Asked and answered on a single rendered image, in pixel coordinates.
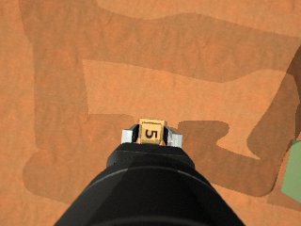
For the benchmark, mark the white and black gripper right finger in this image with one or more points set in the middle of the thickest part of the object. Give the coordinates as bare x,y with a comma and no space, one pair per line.
171,138

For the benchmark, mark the tan wooden tray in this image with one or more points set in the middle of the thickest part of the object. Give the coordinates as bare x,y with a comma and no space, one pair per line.
150,120

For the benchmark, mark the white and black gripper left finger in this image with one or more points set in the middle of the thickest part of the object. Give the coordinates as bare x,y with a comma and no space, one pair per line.
130,135

